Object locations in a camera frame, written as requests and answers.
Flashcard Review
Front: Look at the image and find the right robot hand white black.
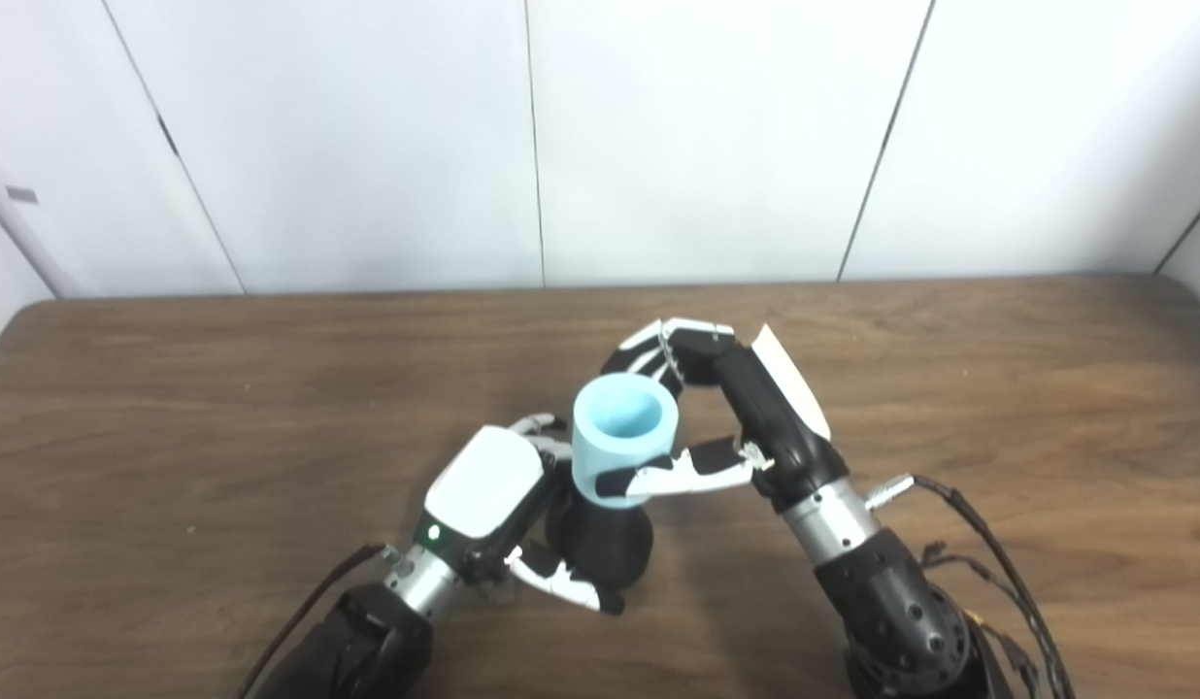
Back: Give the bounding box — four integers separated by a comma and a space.
596, 318, 851, 513

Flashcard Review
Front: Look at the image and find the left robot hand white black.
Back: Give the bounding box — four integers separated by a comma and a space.
410, 413, 626, 616

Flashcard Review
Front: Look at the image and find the light-blue hose piece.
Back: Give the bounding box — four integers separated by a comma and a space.
571, 377, 681, 512

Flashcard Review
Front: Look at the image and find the black nozzle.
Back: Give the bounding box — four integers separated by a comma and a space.
546, 485, 655, 589

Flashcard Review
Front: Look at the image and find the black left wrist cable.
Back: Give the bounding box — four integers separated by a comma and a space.
235, 543, 403, 699

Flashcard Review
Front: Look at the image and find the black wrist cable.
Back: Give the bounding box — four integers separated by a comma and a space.
864, 472, 1078, 699
235, 543, 403, 699

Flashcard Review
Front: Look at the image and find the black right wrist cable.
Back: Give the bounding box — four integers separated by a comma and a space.
864, 472, 1078, 699

